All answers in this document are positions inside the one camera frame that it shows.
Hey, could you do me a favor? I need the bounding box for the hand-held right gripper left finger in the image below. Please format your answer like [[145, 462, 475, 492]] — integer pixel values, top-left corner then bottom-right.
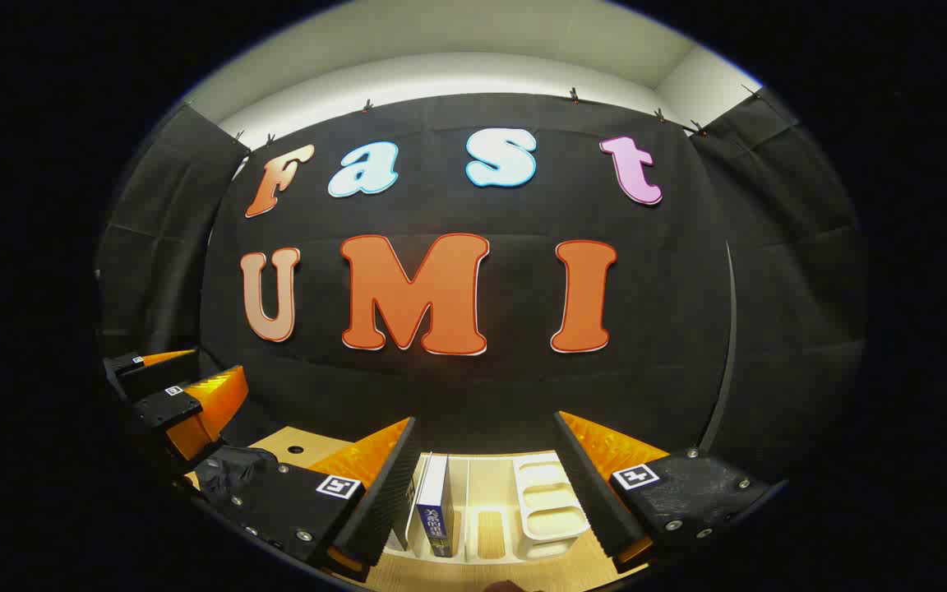
[[215, 416, 419, 580]]

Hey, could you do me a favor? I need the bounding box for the cream plastic bookshelf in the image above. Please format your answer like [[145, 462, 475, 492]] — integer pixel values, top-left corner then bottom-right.
[[387, 451, 591, 568]]

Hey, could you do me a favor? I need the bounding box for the black backdrop cloth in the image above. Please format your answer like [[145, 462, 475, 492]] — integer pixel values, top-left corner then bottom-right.
[[691, 86, 867, 478], [95, 103, 224, 358], [198, 92, 733, 461]]

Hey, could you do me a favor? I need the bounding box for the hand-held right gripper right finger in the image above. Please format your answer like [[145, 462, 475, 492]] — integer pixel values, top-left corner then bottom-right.
[[553, 410, 788, 576]]

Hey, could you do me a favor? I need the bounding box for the blue and white book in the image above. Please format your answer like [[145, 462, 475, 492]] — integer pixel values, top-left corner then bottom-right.
[[414, 454, 453, 560]]

